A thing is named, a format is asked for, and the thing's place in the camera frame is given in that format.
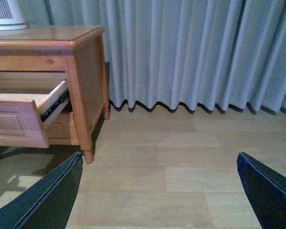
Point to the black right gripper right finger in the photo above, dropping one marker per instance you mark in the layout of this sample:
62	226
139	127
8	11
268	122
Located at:
265	190

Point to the wooden nightstand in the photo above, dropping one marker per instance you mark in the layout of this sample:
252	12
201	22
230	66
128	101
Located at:
40	57

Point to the grey pleated curtain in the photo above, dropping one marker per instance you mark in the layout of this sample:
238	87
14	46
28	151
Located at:
208	52

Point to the wooden drawer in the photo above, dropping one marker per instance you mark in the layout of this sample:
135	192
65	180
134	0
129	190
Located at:
26	116
63	130

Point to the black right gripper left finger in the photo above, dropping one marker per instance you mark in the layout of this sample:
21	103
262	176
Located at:
48	203

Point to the white ribbed air purifier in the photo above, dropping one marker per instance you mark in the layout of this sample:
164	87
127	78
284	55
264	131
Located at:
11	17

